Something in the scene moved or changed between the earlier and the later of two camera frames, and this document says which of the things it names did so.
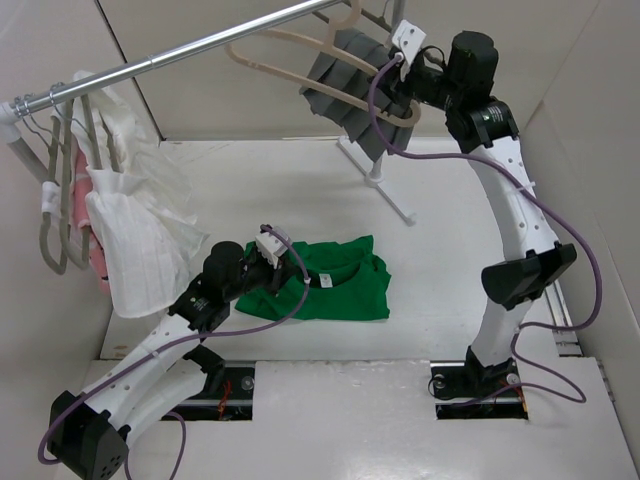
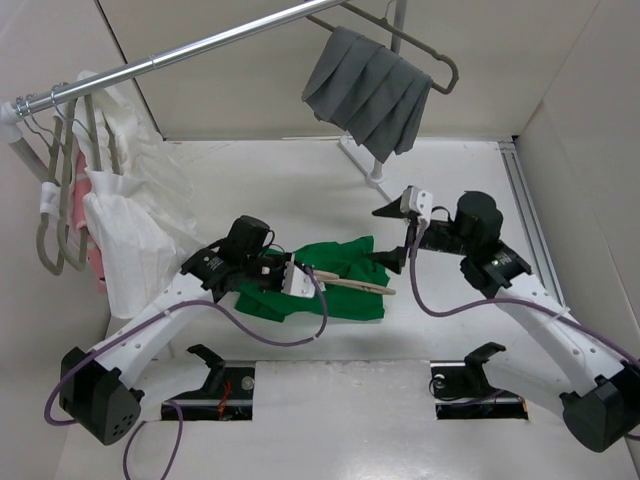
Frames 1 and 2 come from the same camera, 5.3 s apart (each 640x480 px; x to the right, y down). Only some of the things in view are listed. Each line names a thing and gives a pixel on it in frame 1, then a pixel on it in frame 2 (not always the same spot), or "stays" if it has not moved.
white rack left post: x=10 y=134 stays
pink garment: x=96 y=253 stays
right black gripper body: x=422 y=83 -> x=410 y=234
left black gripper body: x=258 y=272 stays
